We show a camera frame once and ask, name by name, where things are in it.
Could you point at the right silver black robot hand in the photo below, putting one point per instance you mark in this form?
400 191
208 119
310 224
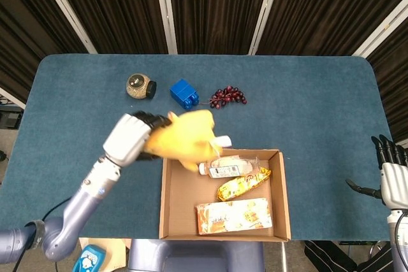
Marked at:
395 183

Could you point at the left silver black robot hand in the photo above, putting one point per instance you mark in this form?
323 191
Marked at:
127 139

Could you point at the yellow plush dinosaur toy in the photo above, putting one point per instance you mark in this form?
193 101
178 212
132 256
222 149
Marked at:
185 138

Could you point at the clear plastic tube container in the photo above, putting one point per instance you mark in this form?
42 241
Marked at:
229 168

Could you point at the gold snack packet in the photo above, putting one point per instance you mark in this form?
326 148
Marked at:
242 184

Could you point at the orange cookie box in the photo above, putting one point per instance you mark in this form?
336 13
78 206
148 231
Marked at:
234 216

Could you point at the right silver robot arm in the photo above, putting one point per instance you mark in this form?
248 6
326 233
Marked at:
392 237

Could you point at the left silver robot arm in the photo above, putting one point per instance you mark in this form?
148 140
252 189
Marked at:
79 208

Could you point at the blue toy building block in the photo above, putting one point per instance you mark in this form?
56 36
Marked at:
183 92

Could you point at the brown open cardboard box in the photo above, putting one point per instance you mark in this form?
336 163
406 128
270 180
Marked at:
181 205

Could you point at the glass spice jar black lid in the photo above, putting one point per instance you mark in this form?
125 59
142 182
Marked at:
135 87

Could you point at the black striped bag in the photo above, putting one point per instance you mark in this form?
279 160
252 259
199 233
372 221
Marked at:
328 257

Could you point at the dark brown pleated curtain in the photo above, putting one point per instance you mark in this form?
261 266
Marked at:
216 4
25 14
118 4
325 4
395 77

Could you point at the purple artificial grape bunch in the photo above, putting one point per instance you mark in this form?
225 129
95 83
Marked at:
226 97

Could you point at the blue table cloth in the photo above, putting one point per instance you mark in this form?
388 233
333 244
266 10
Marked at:
303 125

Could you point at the beige paper sheet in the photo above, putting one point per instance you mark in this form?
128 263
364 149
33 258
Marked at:
116 253

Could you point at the grey robot torso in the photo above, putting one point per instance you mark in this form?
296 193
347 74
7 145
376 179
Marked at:
194 256

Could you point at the white partition frame post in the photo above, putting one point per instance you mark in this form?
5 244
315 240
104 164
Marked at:
382 28
264 11
12 97
67 11
165 11

